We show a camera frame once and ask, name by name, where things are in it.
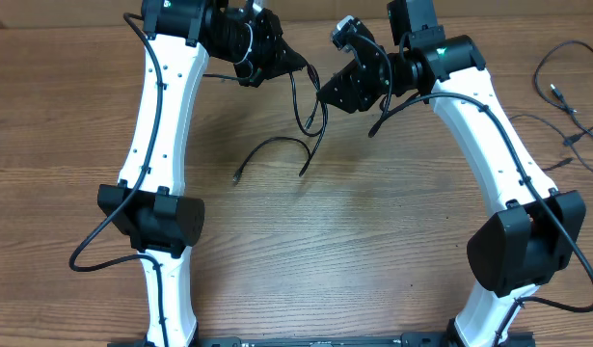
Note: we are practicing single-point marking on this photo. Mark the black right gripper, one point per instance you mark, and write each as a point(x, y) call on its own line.
point(353, 87)

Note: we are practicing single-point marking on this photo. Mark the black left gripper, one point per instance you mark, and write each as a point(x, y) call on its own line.
point(275, 61)

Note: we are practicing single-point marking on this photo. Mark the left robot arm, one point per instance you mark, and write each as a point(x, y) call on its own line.
point(148, 204)

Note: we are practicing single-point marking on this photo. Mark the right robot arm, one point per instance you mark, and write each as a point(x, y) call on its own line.
point(531, 228)

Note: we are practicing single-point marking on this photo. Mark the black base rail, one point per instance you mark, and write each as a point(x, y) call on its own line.
point(320, 341)

